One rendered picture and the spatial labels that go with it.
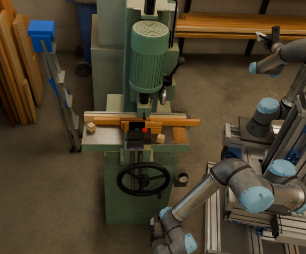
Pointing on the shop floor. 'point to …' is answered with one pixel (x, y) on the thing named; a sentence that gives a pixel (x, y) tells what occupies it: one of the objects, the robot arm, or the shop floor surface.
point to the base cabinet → (128, 202)
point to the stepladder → (55, 76)
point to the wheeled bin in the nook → (86, 66)
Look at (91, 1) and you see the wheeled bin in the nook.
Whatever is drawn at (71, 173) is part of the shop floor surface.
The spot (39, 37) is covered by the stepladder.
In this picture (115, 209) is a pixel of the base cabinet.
